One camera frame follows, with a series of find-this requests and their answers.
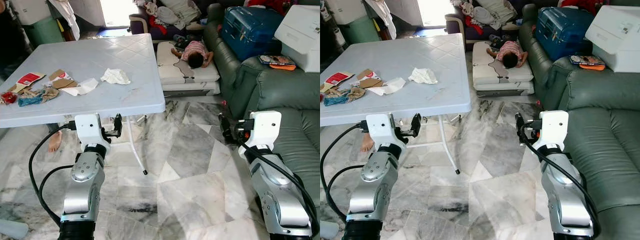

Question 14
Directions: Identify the green leather sofa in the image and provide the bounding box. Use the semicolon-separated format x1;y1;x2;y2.
202;4;321;211
518;4;640;240

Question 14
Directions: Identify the white floor mattress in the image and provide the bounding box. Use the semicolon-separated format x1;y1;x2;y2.
472;41;536;97
156;41;221;97

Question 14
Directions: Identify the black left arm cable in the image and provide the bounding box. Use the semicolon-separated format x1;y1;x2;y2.
28;125;77;228
320;125;368;223

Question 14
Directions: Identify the white plastic container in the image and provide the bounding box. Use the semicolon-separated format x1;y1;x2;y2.
10;0;53;26
325;0;368;25

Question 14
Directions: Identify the white hanging cloth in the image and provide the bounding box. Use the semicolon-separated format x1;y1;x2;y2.
48;0;81;41
364;0;397;40

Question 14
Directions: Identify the crumpled brown paper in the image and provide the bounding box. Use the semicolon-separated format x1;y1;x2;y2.
327;86;367;103
20;86;61;103

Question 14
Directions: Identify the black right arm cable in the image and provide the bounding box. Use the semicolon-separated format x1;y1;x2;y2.
520;125;601;239
236;132;321;237

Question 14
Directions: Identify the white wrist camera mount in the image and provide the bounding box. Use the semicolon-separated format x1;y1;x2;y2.
74;113;104;147
366;113;396;147
250;111;282;149
539;110;570;151

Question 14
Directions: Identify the blue door mat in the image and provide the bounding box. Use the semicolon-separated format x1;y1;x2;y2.
97;27;132;38
415;27;448;37

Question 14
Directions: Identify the person bare foot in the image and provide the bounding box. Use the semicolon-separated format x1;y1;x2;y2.
360;132;376;153
47;131;63;153

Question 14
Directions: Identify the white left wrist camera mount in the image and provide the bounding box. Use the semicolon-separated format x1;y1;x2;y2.
366;113;396;147
74;113;104;147

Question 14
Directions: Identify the white tissue paper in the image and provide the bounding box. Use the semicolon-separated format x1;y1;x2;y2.
372;77;407;96
60;77;100;97

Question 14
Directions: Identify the crumpled white tissue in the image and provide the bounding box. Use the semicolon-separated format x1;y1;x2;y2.
100;68;132;85
408;67;439;85

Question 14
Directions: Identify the blue hard suitcase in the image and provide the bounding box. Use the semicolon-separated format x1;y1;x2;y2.
220;6;285;62
536;6;596;62

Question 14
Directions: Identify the pale blue plastic folding table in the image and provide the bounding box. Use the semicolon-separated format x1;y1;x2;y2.
320;33;472;176
0;33;166;176

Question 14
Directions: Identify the printed torn cardboard box piece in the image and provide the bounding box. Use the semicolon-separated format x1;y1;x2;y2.
356;68;386;89
47;69;78;90

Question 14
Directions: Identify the blue plastic wrapper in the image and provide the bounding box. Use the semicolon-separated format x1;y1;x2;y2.
324;94;350;107
18;95;45;107

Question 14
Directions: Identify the purple armchair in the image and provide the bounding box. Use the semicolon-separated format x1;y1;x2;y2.
445;0;526;41
128;0;221;41

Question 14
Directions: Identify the cardboard piece with red label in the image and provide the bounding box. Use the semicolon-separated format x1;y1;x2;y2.
321;71;355;94
10;72;46;94

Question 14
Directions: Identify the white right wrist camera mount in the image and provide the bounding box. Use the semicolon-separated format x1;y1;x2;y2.
250;111;282;149
539;110;570;151

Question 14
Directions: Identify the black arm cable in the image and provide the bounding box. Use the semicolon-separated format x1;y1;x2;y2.
520;125;601;239
320;125;368;223
28;125;77;228
236;132;321;237

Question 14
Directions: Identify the grey clothes pile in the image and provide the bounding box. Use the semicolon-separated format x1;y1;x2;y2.
160;0;203;28
475;0;518;28

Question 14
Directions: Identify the green plastic bin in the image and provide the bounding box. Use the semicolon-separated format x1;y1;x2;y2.
22;17;66;48
340;17;383;45

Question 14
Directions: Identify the colourful magazine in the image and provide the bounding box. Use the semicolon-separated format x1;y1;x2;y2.
258;54;297;67
570;55;607;67

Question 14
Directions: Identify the red cloth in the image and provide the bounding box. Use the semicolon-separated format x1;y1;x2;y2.
464;15;483;34
148;15;168;35

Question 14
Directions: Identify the child in pink shirt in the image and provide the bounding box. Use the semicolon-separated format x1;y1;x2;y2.
489;40;529;69
171;40;215;69

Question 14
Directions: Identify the white ribbed box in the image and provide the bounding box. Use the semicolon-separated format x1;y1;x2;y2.
585;5;640;73
274;5;321;73

